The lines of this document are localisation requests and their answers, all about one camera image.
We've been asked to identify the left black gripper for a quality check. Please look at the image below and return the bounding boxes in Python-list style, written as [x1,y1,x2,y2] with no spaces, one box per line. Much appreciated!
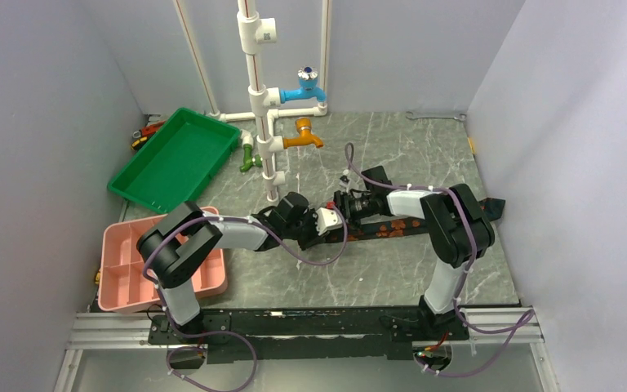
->
[284,209,330,252]

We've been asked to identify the dark floral necktie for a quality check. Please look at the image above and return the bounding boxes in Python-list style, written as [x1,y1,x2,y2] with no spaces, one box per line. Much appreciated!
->
[347,198,506,242]

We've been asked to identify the green plastic tray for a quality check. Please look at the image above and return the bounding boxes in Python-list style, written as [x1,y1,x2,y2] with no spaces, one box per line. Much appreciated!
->
[107,108,241,214]

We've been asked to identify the pink compartment organizer box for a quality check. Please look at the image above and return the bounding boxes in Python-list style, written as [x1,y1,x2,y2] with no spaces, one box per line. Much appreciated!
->
[98,207,228,314]

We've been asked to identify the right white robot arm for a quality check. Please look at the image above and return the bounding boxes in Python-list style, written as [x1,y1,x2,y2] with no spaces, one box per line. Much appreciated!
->
[331,166,496,339]

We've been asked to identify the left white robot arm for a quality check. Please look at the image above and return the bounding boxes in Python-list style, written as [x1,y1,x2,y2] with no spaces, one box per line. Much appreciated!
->
[136,192,341,343]

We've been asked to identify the green faucet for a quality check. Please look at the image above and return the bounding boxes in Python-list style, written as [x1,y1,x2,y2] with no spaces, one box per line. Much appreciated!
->
[239,131,263,173]

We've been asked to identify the orange faucet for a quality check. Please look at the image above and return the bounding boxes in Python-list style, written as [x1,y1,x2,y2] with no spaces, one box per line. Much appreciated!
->
[282,117,324,149]

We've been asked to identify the blue faucet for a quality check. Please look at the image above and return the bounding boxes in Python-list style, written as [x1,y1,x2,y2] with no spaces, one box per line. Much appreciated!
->
[279,66,327,103]

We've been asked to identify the silver wrench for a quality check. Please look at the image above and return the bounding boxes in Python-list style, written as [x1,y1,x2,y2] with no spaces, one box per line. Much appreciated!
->
[405,111,467,122]

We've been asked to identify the white pvc pipe assembly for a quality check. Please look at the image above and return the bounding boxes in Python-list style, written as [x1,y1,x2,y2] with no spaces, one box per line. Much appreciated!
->
[175,1,331,203]

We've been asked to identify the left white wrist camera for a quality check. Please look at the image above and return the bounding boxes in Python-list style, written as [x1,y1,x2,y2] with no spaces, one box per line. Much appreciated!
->
[315,207,342,236]

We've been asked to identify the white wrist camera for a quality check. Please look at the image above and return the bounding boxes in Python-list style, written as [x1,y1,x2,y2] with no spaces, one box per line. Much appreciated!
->
[339,169,355,192]
[315,207,342,236]

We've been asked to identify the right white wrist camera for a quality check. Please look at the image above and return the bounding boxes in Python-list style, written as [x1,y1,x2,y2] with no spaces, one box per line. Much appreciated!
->
[339,169,355,192]

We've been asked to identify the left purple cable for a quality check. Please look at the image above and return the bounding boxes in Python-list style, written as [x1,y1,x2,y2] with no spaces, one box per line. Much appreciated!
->
[140,203,349,392]

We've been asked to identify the purple cable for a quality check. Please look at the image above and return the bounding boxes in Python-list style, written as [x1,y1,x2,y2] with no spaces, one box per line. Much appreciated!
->
[140,203,349,392]
[343,142,536,379]

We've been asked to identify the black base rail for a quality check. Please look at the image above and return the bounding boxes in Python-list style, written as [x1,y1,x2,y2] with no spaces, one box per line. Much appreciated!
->
[148,305,469,364]

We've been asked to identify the red handled pliers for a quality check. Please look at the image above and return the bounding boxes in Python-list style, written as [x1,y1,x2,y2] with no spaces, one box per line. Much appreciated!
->
[131,121,165,151]

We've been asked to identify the aluminium frame rail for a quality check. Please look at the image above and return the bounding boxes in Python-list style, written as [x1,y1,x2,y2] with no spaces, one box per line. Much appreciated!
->
[55,306,560,391]

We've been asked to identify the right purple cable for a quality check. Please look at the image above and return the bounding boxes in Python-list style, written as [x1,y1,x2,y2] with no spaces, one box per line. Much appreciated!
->
[343,142,536,379]

